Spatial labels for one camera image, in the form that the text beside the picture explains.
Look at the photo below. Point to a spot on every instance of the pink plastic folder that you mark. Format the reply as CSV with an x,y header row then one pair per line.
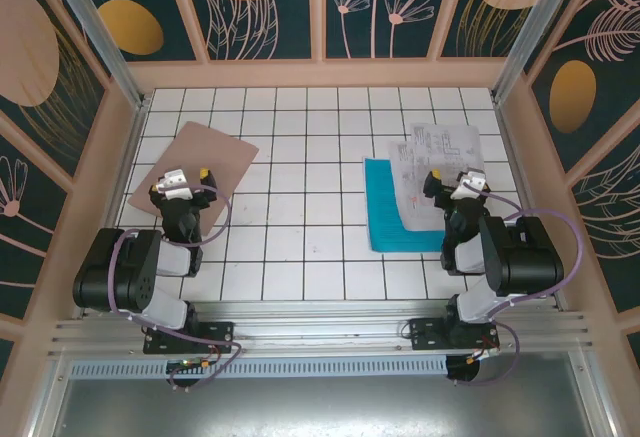
x,y
210,152

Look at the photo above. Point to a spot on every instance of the white sheet with Chinese stamp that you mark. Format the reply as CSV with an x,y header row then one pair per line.
x,y
407,182

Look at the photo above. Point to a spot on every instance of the white bracket drawing sheet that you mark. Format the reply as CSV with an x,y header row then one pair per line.
x,y
450,137

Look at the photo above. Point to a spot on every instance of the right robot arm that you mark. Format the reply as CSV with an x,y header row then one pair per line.
x,y
525,257

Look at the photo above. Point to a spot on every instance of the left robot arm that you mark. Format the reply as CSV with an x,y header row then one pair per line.
x,y
125,272

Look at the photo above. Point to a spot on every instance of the teal paper sheet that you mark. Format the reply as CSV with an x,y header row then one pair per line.
x,y
382,207

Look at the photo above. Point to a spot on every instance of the grey metal base sheet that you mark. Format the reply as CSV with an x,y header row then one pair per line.
x,y
320,407

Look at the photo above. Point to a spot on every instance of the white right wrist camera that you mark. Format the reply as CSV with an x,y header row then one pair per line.
x,y
470,183

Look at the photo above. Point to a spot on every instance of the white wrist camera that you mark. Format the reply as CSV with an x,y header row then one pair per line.
x,y
470,183
174,184

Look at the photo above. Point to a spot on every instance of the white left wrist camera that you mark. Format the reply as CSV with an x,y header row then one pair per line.
x,y
174,184

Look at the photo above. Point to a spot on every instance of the aluminium frame post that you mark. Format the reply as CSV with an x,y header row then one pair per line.
x,y
530,32
100,37

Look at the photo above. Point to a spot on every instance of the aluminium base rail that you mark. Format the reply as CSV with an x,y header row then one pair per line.
x,y
320,319

